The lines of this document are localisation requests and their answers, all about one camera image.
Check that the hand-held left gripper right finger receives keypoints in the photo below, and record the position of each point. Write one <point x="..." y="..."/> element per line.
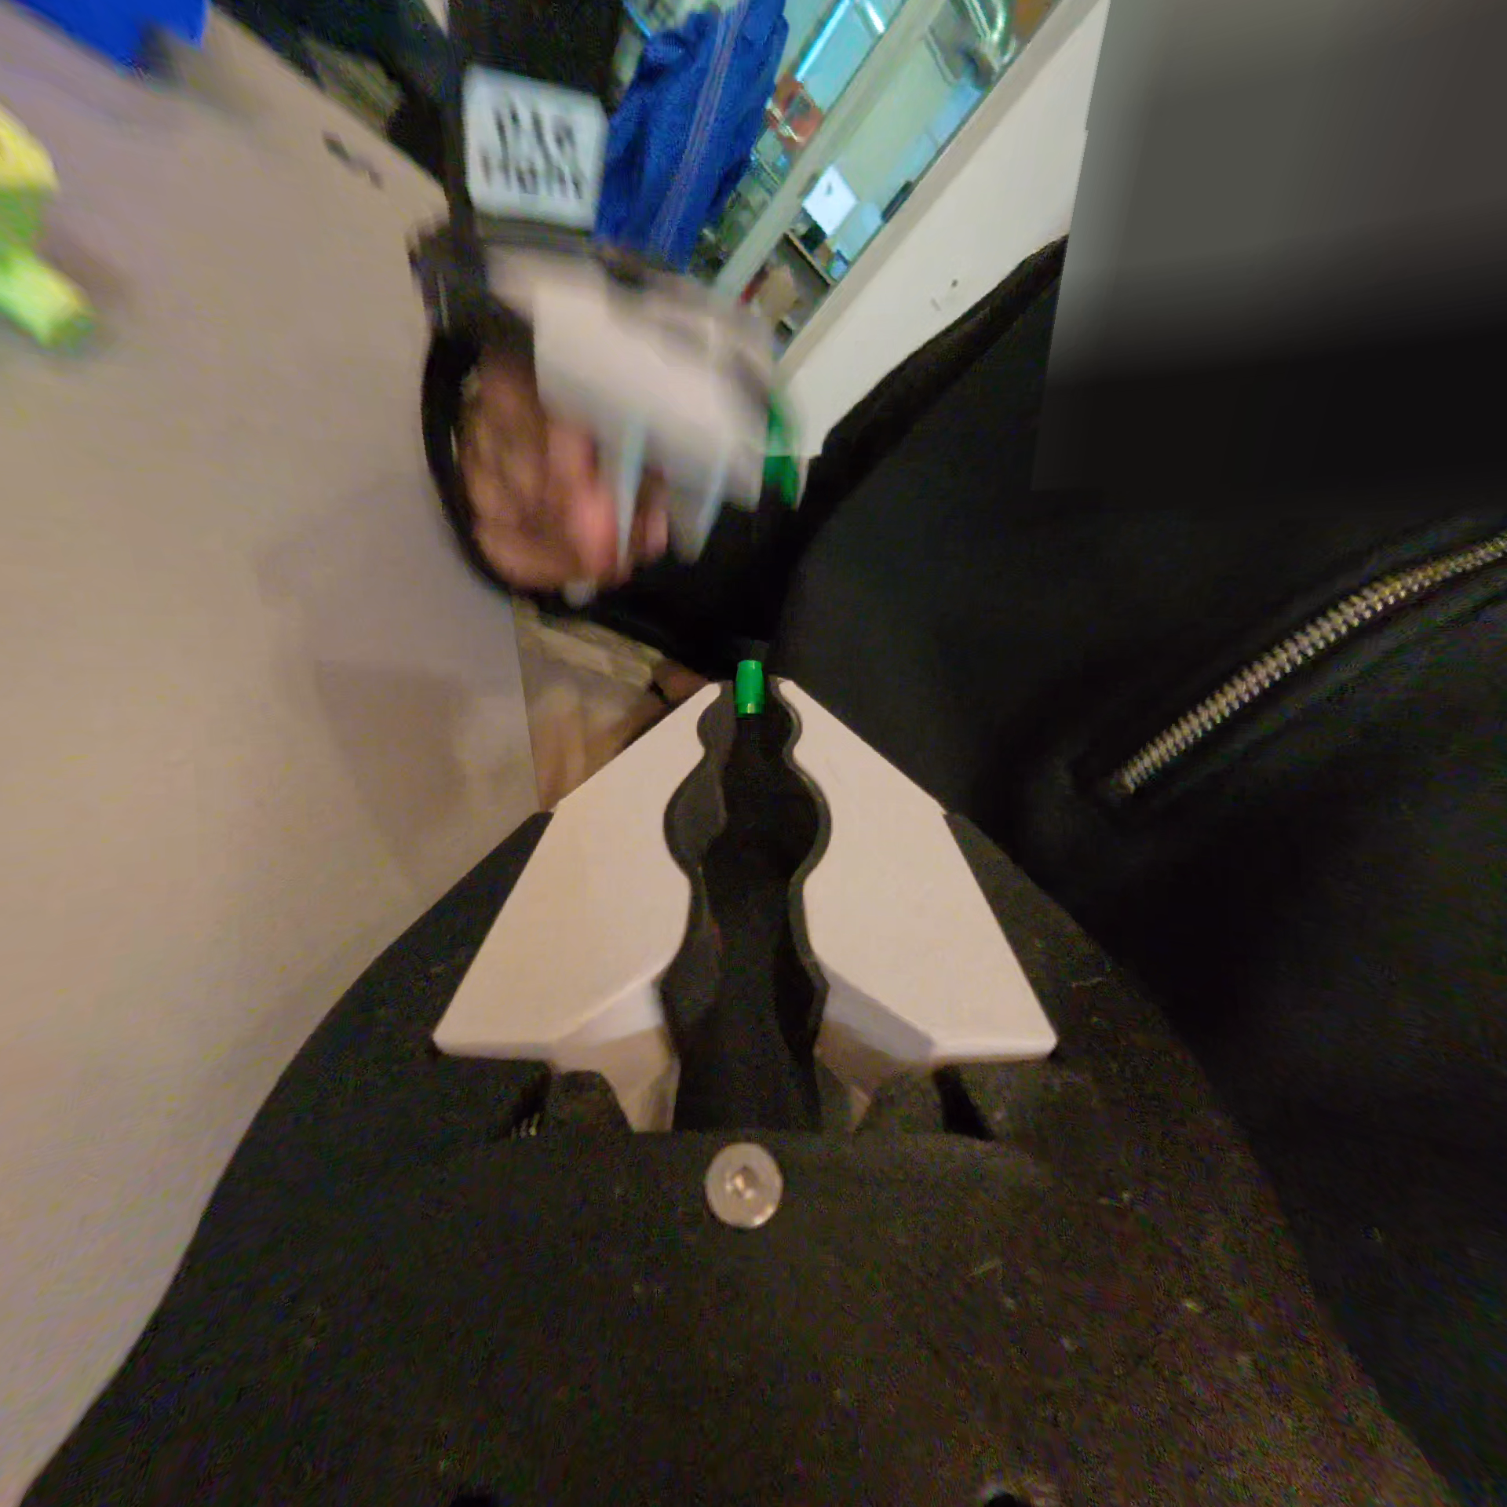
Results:
<point x="931" y="944"/>

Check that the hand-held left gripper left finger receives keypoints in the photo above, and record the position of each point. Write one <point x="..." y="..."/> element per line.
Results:
<point x="565" y="944"/>

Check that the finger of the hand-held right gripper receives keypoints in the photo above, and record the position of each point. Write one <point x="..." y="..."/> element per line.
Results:
<point x="637" y="341"/>
<point x="719" y="472"/>

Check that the small green toy piece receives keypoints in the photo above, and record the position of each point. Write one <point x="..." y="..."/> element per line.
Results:
<point x="778" y="465"/>

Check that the person's right forearm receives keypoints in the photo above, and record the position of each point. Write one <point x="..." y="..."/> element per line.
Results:
<point x="694" y="600"/>

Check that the person's right hand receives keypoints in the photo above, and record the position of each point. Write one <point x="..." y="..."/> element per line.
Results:
<point x="531" y="496"/>

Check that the blue cloth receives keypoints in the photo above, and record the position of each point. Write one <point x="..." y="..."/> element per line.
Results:
<point x="694" y="118"/>

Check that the beige quilted cloth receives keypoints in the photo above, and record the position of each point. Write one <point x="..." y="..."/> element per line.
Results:
<point x="588" y="706"/>

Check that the blue plastic bin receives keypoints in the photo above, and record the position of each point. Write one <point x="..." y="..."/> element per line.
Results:
<point x="117" y="24"/>

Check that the lime toy brick pot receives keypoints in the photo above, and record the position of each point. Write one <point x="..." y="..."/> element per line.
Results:
<point x="30" y="259"/>

